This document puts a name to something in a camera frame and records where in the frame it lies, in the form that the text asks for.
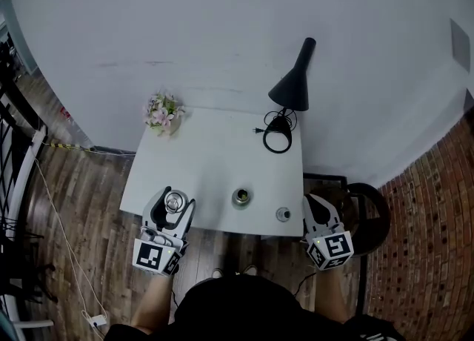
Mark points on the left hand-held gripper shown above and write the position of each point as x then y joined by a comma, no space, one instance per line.
150,254

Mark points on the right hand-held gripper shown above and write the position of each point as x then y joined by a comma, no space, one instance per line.
335,247

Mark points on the stainless steel bottle cap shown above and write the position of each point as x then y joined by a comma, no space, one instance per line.
175,202

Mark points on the steel thermos bottle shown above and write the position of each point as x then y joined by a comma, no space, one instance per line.
241,201

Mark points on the person's right forearm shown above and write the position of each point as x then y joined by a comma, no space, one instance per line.
331,295

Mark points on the person's left forearm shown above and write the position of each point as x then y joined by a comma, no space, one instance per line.
153,302

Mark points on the small clear round dish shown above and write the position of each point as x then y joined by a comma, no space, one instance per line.
283,214

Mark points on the black round chair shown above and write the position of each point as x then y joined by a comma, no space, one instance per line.
374,221

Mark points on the white table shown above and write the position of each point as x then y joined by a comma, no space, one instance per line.
215,161

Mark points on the person's left shoe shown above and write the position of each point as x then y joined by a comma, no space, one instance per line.
218,273

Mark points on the black floor edge strip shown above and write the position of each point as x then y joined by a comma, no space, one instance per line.
363,284

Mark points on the pink flower pot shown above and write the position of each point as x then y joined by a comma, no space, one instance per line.
163,113

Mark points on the person's black shirt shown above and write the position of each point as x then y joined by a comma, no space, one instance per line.
240,317

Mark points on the black desk lamp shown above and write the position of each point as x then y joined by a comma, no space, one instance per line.
292,87

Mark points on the black metal rack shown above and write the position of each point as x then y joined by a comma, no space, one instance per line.
11,109

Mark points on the white rail frame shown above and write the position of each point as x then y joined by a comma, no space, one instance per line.
26,176

